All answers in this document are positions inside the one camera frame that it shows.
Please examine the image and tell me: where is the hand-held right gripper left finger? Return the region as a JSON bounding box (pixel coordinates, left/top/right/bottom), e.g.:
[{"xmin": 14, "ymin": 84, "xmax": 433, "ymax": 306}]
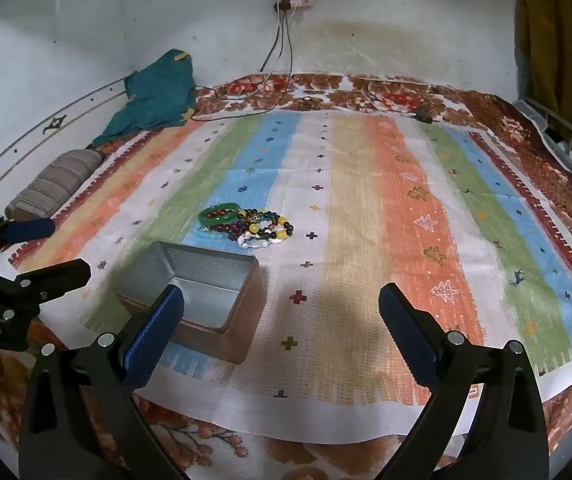
[{"xmin": 18, "ymin": 284, "xmax": 187, "ymax": 480}]

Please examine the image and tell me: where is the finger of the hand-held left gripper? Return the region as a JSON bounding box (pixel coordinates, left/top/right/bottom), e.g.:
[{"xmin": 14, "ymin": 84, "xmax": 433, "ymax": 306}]
[
  {"xmin": 0, "ymin": 258, "xmax": 92, "ymax": 311},
  {"xmin": 0, "ymin": 216, "xmax": 57, "ymax": 261}
]

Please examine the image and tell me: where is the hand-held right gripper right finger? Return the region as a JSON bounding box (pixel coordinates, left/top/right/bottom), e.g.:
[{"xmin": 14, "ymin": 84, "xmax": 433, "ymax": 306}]
[{"xmin": 378, "ymin": 282, "xmax": 550, "ymax": 480}]

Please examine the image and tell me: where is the metal tin box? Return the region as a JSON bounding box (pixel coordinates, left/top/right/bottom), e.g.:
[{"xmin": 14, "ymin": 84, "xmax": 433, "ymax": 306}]
[{"xmin": 115, "ymin": 241, "xmax": 267, "ymax": 365}]

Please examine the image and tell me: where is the pale white bead bracelet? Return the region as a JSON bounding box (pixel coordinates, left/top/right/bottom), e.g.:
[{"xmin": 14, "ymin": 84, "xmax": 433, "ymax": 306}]
[{"xmin": 238, "ymin": 236, "xmax": 287, "ymax": 251}]

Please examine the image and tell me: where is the green bangle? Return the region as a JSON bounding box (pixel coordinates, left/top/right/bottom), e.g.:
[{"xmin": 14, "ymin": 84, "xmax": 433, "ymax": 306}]
[{"xmin": 198, "ymin": 202, "xmax": 243, "ymax": 226}]

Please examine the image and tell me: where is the dark multicoloured bead bracelet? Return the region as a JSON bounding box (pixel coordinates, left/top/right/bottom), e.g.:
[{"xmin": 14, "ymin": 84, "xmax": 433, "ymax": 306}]
[{"xmin": 226, "ymin": 207, "xmax": 295, "ymax": 242}]

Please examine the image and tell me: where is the yellow bead bracelet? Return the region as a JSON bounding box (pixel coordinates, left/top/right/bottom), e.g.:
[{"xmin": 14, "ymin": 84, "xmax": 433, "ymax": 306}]
[{"xmin": 247, "ymin": 217, "xmax": 291, "ymax": 241}]

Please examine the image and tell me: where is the striped grey bolster pillow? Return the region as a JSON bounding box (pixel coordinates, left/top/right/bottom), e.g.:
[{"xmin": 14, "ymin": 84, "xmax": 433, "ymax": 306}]
[{"xmin": 5, "ymin": 149, "xmax": 104, "ymax": 222}]

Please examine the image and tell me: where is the striped woven mat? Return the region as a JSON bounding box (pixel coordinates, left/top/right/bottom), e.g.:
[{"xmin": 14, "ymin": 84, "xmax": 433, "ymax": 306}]
[{"xmin": 8, "ymin": 110, "xmax": 572, "ymax": 443}]

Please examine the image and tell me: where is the teal cloth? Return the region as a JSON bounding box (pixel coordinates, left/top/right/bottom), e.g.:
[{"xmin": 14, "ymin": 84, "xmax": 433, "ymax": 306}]
[{"xmin": 91, "ymin": 49, "xmax": 197, "ymax": 147}]

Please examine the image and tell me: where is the white wire rack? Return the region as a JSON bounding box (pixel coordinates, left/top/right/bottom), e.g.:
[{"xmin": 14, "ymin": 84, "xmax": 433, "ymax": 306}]
[{"xmin": 513, "ymin": 97, "xmax": 572, "ymax": 196}]

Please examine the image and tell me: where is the black cable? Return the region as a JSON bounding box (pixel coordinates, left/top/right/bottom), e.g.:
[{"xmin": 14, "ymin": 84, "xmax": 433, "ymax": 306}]
[{"xmin": 191, "ymin": 9, "xmax": 297, "ymax": 122}]

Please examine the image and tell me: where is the white cable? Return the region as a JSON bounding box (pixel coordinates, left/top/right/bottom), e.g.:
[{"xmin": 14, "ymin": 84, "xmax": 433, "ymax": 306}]
[{"xmin": 246, "ymin": 10, "xmax": 297, "ymax": 92}]

